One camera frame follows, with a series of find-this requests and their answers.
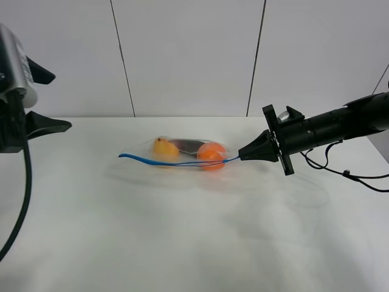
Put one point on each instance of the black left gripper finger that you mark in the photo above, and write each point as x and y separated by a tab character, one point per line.
37	125
40	75

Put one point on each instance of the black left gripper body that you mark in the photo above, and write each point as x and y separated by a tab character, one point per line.
13	124

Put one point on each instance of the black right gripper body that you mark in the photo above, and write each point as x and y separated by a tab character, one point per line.
289	138

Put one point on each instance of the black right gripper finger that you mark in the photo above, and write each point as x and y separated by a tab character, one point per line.
258	152
265	139

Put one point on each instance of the clear zip bag blue seal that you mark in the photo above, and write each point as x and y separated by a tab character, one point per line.
135	164

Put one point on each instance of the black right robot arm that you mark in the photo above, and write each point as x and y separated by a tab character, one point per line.
362	117

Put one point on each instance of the orange fruit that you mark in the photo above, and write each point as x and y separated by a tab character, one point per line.
214	153

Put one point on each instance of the dark purple eggplant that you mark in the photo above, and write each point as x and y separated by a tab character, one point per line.
188	147

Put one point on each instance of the yellow pear fruit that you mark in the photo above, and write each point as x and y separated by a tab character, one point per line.
165	151

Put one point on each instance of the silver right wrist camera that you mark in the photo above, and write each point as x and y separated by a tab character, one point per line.
290	115

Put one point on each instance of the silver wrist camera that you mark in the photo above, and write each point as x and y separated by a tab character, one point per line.
290	115
15	70

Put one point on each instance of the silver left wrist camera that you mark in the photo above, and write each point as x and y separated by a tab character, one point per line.
15	70

